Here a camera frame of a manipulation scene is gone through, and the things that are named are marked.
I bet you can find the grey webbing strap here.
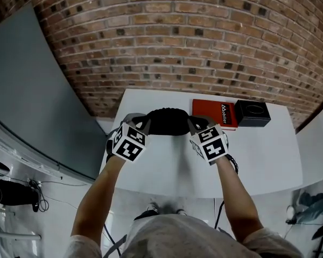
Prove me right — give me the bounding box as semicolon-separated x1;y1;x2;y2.
102;234;128;258

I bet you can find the black floor equipment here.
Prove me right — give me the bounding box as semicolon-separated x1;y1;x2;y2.
0;170;40;212

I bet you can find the red book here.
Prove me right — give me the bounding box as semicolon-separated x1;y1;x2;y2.
191;98;239;132

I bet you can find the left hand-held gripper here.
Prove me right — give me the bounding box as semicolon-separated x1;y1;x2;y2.
106;113;151;162

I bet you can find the person's left forearm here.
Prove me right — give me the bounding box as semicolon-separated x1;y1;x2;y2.
71;154;128;242

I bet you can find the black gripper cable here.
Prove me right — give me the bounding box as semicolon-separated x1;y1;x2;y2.
213;154;240;230
103;223;122;256

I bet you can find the person's left shoe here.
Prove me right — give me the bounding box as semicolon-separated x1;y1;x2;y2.
146;202;160;215

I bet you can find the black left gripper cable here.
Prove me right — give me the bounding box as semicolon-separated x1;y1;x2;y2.
103;223;122;256

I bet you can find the white arched cabinet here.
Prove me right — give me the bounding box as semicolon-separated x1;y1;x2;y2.
295;89;323;189

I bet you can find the dark green plant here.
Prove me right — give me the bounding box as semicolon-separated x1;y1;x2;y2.
285;188;323;253

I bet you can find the person's right forearm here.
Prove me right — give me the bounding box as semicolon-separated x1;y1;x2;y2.
214;154;265;243

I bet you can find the black drawstring bag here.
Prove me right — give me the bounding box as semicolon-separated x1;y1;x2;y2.
146;106;192;137

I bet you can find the person's grey t-shirt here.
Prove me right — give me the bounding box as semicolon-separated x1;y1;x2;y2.
65;213;305;258

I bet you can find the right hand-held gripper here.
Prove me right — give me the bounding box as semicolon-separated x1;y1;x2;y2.
187;115;230;167

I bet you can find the black square box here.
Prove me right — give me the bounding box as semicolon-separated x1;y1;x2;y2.
234;99;272;128

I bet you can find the white metal shelf rack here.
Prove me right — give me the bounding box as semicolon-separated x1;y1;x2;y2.
0;205;41;258

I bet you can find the black floor cable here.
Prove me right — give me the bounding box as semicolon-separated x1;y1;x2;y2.
27;178;50;214

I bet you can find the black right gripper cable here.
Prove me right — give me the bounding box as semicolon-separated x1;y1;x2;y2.
213;154;240;230

